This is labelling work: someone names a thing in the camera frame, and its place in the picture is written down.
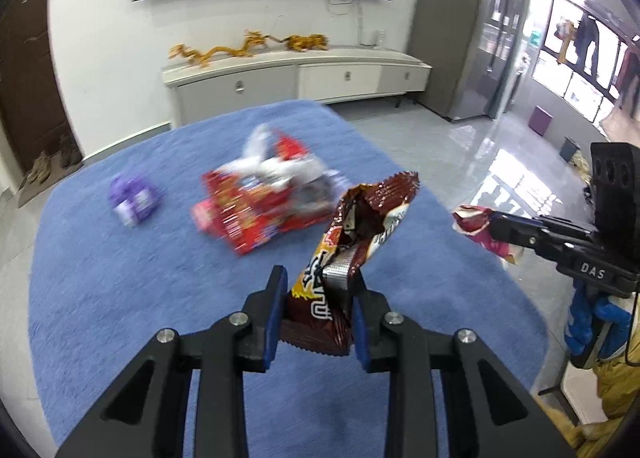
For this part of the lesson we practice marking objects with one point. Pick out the hanging yellow cloth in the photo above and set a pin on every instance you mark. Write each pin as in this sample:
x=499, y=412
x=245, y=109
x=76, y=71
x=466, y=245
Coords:
x=565, y=40

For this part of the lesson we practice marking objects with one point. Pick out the golden dragon decoration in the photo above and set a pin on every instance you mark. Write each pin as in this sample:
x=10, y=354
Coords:
x=215, y=52

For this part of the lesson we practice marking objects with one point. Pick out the brown boots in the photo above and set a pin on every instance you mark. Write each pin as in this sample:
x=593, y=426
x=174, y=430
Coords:
x=69, y=152

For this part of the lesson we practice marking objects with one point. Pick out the tall grey cabinet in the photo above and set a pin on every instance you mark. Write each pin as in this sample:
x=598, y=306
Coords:
x=440, y=28

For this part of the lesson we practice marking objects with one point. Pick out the purple packet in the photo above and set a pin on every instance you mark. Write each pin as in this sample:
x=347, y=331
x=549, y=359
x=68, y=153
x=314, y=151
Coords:
x=134, y=198

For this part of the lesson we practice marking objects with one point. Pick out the red snack bag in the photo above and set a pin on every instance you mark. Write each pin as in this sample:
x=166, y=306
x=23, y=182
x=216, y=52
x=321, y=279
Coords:
x=240, y=218

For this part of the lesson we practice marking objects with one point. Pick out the brown snack packet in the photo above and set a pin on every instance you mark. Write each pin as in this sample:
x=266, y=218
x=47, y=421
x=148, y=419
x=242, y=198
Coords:
x=330, y=258

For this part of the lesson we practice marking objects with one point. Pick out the white grey television cabinet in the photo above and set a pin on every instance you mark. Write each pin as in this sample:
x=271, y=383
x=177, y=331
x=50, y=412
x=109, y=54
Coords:
x=280, y=80

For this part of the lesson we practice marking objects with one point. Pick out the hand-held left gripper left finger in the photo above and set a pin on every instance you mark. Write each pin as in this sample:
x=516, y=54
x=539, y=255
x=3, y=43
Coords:
x=274, y=323

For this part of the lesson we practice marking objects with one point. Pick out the golden tinsel decoration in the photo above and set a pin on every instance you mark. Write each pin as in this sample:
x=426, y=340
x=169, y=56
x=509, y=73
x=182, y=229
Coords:
x=307, y=42

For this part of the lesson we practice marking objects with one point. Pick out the glossy grey refrigerator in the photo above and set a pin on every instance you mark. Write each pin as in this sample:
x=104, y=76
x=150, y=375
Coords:
x=492, y=48

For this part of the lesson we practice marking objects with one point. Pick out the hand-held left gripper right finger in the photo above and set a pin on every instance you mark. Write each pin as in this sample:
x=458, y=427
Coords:
x=359, y=333

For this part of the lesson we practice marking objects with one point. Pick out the purple stool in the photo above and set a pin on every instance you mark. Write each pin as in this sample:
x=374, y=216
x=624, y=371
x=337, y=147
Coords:
x=541, y=119

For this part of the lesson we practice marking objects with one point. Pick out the white plastic bag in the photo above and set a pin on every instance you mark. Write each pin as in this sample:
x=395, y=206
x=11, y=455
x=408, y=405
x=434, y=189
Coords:
x=272, y=163

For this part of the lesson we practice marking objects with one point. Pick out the hanging dark clothes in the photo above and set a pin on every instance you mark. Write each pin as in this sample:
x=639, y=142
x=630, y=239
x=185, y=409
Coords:
x=592, y=45

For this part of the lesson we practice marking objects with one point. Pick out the person's right forearm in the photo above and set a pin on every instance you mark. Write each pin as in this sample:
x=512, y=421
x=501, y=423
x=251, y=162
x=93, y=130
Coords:
x=620, y=383

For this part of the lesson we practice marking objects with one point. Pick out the blue fluffy rug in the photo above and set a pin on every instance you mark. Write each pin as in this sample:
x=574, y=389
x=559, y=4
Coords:
x=150, y=288

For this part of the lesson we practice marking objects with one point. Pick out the beige shoes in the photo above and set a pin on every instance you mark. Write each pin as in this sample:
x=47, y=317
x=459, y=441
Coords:
x=40, y=168

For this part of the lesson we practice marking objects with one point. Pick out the white router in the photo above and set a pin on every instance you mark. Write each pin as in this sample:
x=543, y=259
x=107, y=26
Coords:
x=372, y=38

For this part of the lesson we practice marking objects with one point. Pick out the person's right hand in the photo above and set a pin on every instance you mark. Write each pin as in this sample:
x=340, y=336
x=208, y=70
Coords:
x=595, y=328

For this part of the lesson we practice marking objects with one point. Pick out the brown door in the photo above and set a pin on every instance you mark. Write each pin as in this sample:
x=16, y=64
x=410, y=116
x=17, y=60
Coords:
x=35, y=63

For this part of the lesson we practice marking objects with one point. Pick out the small grey bin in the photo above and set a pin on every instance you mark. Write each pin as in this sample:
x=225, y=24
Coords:
x=570, y=149

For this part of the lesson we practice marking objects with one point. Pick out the small red white wrapper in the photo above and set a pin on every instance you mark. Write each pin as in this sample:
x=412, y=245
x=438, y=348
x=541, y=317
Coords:
x=470, y=223

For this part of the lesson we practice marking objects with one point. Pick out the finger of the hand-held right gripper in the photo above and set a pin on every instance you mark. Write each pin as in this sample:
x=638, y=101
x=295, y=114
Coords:
x=540, y=224
x=525, y=244

